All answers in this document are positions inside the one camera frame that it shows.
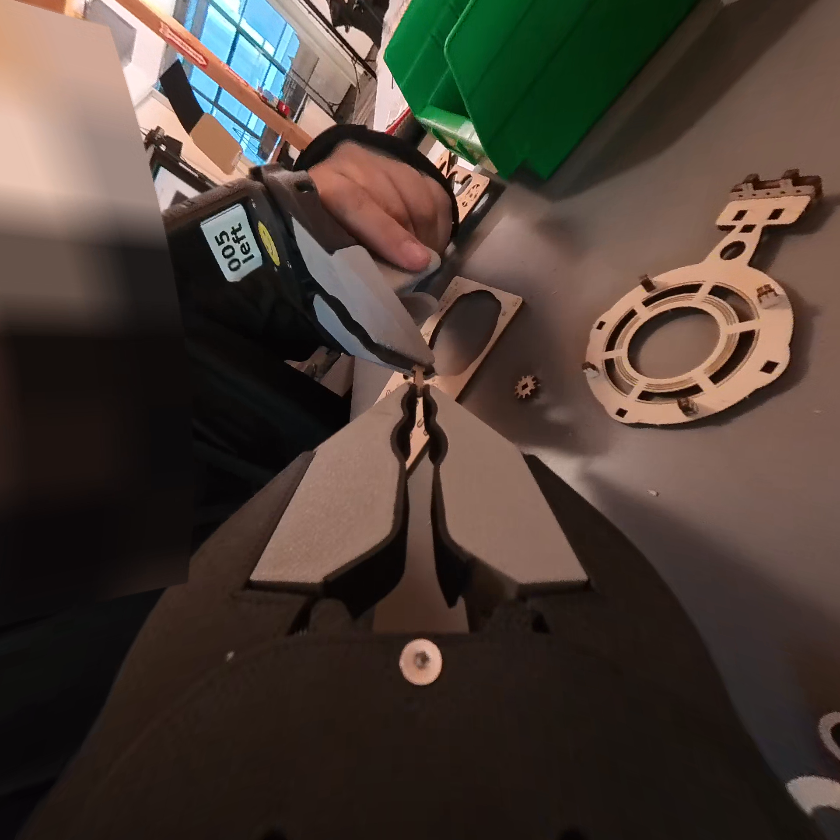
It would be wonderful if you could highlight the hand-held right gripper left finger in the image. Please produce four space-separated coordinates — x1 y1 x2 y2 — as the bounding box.
248 384 421 619

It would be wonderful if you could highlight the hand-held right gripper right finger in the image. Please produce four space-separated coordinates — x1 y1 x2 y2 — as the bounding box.
425 386 589 608

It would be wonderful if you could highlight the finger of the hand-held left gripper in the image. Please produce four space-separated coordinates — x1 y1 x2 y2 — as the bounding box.
312 292 429 380
327 244 435 370

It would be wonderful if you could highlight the wooden laser-cut parts sheet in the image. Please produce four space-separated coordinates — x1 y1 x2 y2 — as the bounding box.
441 152 504 228

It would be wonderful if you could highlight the dark printed model box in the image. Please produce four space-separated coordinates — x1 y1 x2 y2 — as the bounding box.
784 712 840 818

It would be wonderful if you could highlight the person's left hand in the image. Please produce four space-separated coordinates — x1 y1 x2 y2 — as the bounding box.
307 152 455 273

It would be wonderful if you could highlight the person's dark clothing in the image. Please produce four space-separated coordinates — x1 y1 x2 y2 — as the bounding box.
184 315 358 546

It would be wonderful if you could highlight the wooden sheet with wheel cutout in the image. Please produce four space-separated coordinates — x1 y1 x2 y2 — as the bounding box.
379 276 525 471

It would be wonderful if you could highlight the beige board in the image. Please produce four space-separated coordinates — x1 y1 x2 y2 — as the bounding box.
189 113 245 175

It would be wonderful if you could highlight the orange steel beam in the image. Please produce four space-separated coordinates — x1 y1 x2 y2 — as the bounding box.
115 0 314 151

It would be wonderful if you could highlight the green plastic bin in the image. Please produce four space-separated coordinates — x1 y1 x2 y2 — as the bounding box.
445 0 700 182
384 0 501 162

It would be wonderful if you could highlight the large paned window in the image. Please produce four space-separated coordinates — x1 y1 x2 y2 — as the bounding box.
176 0 301 135

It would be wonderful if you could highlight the wooden ring model assembly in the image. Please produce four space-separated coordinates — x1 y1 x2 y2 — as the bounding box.
583 169 823 426

